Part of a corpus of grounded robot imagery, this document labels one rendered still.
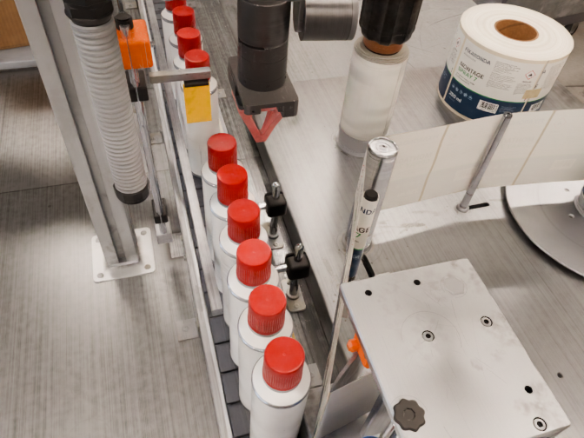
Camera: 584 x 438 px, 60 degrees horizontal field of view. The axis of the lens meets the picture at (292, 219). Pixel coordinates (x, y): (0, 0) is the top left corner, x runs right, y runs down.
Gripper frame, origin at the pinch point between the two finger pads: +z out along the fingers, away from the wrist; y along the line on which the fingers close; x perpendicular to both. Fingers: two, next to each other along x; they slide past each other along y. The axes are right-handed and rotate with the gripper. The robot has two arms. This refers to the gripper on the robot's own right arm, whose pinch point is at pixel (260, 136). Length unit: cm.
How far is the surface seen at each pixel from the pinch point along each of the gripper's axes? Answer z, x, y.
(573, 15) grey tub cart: 88, -224, 166
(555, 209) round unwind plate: 12.7, -45.8, -11.9
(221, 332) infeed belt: 13.4, 9.6, -20.3
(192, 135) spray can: 5.1, 8.3, 7.9
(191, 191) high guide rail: 5.4, 10.1, -3.1
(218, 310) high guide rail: 5.5, 9.9, -21.7
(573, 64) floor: 105, -218, 144
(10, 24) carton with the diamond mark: 12, 38, 57
